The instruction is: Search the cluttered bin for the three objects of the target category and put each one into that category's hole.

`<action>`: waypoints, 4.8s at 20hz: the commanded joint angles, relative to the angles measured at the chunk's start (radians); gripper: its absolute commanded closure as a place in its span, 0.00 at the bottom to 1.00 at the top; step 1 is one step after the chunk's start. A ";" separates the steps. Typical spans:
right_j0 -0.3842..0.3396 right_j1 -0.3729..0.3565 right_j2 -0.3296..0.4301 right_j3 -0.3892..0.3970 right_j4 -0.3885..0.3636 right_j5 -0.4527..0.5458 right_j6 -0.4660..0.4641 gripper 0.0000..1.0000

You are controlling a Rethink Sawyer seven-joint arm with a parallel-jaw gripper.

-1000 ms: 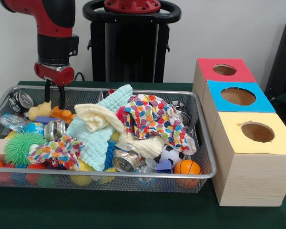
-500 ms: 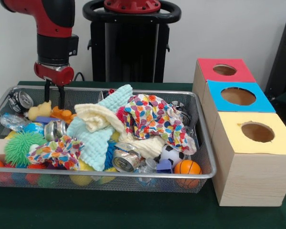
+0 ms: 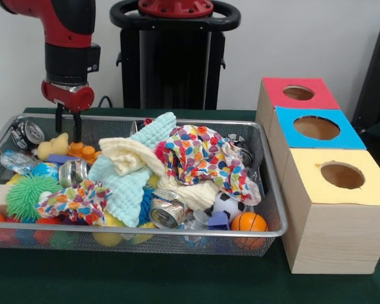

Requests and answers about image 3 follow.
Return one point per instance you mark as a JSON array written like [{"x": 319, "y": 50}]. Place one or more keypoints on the blue globe ball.
[{"x": 44, "y": 171}]

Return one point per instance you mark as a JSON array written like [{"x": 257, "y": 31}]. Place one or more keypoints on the black and white soccer ball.
[{"x": 228, "y": 206}]

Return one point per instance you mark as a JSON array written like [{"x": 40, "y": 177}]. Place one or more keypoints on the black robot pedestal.
[{"x": 171, "y": 69}]

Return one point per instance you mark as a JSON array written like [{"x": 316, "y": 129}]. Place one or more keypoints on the orange basketball toy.
[{"x": 249, "y": 223}]

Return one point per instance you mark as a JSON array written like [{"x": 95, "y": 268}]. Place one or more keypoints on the small orange plastic toy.
[{"x": 85, "y": 152}]

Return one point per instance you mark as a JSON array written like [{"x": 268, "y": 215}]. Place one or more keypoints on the cream yellow cloth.
[{"x": 130, "y": 155}]

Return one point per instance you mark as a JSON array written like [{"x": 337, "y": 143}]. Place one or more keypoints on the silver drink can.
[{"x": 73, "y": 173}]

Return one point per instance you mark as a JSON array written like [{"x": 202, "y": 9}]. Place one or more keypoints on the black upright panel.
[{"x": 377, "y": 82}]

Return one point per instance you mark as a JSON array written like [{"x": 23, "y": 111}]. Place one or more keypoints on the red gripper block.
[{"x": 68, "y": 96}]

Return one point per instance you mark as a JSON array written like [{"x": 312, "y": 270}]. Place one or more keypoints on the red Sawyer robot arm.
[{"x": 69, "y": 31}]

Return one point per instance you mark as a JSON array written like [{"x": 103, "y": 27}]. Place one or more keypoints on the crushed silver can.
[{"x": 166, "y": 212}]

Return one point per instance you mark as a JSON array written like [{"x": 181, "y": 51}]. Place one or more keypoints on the colourful polka dot cloth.
[
  {"x": 206, "y": 155},
  {"x": 73, "y": 202}
]

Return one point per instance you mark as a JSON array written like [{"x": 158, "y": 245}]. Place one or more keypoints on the clear mesh bin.
[{"x": 272, "y": 209}]

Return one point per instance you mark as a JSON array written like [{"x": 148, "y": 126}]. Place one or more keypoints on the mint green waffle cloth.
[{"x": 123, "y": 187}]

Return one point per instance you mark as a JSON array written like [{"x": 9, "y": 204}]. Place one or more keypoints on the yellow plush duck toy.
[{"x": 54, "y": 147}]

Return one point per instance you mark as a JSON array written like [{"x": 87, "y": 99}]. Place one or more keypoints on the green spiky ball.
[{"x": 25, "y": 196}]

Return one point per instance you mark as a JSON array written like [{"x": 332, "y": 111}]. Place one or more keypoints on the wooden box with three holes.
[{"x": 335, "y": 234}]

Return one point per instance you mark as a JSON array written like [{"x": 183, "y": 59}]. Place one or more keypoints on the dark green table cloth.
[{"x": 177, "y": 278}]

